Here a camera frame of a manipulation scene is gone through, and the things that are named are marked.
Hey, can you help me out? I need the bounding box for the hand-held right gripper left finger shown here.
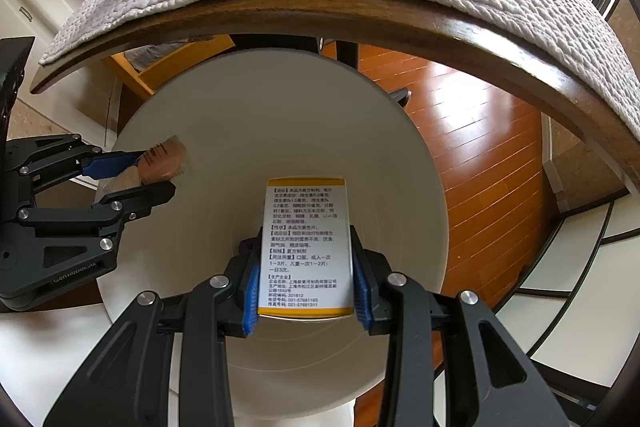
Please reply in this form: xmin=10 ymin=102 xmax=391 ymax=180
xmin=42 ymin=229 xmax=263 ymax=427

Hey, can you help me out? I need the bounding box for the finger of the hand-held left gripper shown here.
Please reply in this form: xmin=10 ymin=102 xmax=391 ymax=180
xmin=7 ymin=134 xmax=146 ymax=180
xmin=20 ymin=181 xmax=177 ymax=272

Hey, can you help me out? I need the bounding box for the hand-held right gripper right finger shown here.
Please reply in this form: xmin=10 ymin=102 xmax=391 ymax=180
xmin=349 ymin=224 xmax=571 ymax=427

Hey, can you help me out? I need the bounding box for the peach snack packet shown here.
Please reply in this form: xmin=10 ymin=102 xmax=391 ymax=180
xmin=102 ymin=135 xmax=188 ymax=192

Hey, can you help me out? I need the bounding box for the white yellow-striped medicine box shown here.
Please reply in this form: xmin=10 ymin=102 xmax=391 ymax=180
xmin=257 ymin=177 xmax=355 ymax=320

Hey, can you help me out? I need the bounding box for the white trash bin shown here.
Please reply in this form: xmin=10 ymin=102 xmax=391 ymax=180
xmin=97 ymin=49 xmax=449 ymax=413

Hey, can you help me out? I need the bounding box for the round wooden table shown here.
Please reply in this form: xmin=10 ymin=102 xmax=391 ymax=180
xmin=31 ymin=0 xmax=640 ymax=190

